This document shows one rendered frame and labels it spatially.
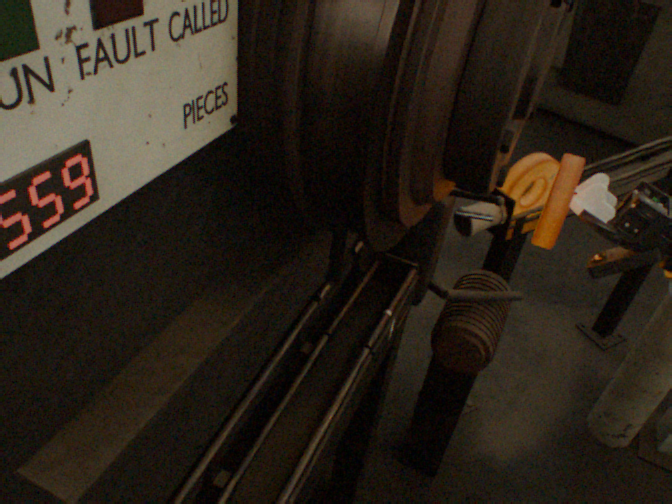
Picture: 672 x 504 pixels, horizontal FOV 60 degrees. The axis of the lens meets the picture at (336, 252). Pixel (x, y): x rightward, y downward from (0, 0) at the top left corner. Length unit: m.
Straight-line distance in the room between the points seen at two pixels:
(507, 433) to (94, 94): 1.48
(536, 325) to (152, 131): 1.73
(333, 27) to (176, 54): 0.11
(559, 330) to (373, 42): 1.71
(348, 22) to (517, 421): 1.43
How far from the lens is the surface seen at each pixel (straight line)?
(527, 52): 0.50
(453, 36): 0.48
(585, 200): 0.98
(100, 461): 0.52
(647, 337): 1.58
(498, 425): 1.71
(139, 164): 0.44
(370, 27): 0.44
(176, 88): 0.45
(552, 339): 2.02
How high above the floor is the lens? 1.30
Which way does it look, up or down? 38 degrees down
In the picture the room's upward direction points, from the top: 8 degrees clockwise
